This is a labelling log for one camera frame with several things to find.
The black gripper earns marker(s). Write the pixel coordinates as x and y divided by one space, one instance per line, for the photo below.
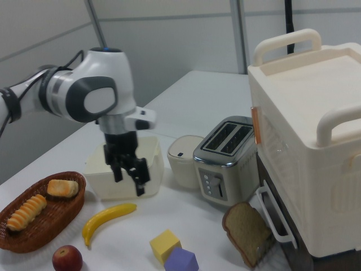
121 146

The orange glazed bread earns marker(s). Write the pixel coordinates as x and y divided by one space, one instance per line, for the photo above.
62 188

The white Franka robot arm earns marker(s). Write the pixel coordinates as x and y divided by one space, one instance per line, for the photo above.
93 84

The brown wicker basket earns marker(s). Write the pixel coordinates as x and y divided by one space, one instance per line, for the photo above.
56 217

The striped bread roll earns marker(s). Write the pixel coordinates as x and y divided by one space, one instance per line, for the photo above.
26 212

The brown bread slice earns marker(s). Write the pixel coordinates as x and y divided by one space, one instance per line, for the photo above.
245 233

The white rectangular tub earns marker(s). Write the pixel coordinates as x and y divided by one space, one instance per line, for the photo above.
98 180

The yellow banana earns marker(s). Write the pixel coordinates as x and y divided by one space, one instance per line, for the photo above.
104 217

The small white lidded bin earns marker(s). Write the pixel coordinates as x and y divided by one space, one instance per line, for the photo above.
182 163

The yellow cube block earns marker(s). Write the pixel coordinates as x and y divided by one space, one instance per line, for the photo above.
165 244

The silver two-slot toaster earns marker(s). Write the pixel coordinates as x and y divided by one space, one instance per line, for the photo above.
222 161

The purple cube block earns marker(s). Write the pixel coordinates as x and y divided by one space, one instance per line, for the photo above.
182 261

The red apple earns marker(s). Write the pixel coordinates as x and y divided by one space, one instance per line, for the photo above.
67 258

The black pole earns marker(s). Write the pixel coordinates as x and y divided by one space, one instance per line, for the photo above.
289 19

